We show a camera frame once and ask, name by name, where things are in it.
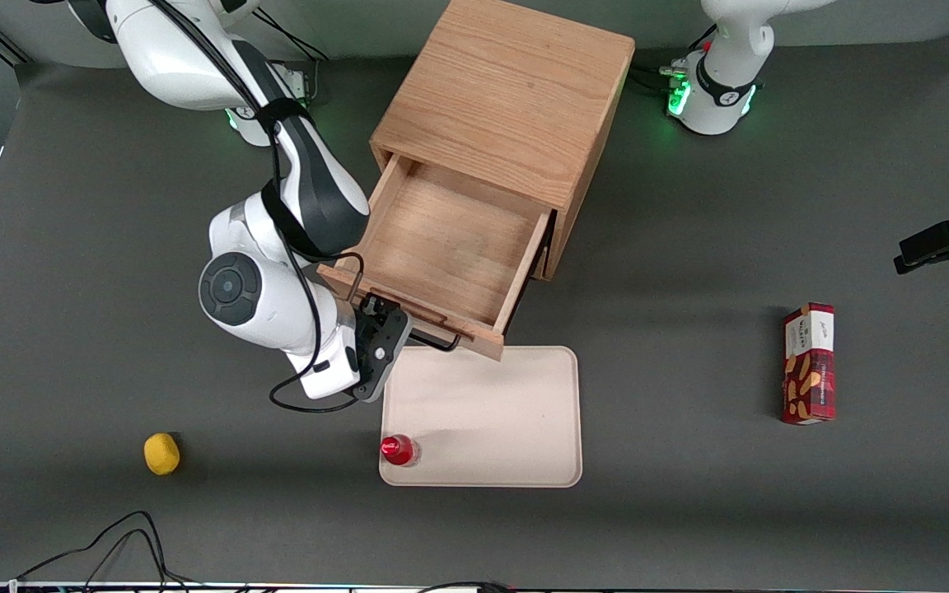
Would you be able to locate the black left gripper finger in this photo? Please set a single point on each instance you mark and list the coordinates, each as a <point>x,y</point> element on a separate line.
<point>932,257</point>
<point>936,235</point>

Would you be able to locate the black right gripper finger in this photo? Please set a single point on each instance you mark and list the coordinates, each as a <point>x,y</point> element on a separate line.
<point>382,306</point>

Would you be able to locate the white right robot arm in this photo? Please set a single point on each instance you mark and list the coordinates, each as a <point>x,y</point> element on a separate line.
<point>277,313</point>

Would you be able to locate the wooden drawer cabinet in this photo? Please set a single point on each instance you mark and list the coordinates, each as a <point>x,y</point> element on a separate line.
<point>507,82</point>

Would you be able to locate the red capped bottle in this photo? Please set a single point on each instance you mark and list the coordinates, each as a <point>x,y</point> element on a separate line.
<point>397,450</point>

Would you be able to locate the cream plastic tray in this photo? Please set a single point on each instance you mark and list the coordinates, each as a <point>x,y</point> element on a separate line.
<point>491,412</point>

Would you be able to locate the red cookie box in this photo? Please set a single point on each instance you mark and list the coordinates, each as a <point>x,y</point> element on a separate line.
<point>809,371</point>

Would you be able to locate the yellow lemon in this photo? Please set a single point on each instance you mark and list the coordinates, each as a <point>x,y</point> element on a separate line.
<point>161,455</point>

